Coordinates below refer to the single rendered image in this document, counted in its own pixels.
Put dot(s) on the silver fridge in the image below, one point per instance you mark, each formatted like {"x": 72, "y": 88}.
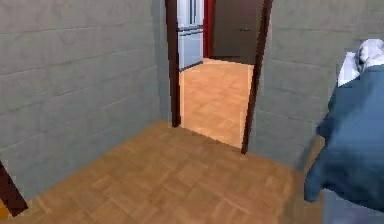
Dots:
{"x": 190, "y": 36}

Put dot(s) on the dark brown room door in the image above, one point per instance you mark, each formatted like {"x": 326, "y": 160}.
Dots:
{"x": 236, "y": 30}

